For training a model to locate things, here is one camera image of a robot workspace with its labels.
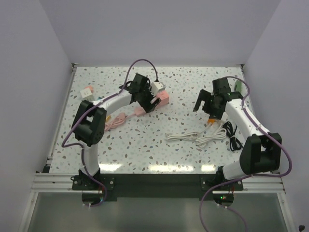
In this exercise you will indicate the pink cube socket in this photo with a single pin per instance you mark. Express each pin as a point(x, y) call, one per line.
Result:
point(164, 97)

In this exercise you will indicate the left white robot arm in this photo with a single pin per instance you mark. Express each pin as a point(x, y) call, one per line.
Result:
point(90, 120)

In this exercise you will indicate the orange power strip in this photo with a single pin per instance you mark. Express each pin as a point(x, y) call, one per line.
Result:
point(211, 121)

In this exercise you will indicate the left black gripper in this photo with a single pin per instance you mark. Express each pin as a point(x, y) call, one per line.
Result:
point(147, 106)

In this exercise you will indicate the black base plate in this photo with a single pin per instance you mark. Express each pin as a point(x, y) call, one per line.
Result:
point(111, 187)

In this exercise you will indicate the pink power strip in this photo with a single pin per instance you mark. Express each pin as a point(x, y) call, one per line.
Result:
point(139, 111)

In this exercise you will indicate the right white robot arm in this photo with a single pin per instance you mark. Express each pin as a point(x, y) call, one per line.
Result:
point(261, 152)

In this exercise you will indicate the white power strip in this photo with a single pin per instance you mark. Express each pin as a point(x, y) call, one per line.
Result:
point(224, 117)

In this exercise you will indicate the white cube socket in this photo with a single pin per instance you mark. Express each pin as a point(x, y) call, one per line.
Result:
point(86, 94)

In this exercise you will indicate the pink plug adapter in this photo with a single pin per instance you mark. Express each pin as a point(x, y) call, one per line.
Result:
point(90, 88)

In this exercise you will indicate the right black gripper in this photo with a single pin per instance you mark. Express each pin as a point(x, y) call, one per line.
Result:
point(205, 95)

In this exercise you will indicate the green power strip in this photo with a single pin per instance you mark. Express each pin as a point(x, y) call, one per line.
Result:
point(238, 86)

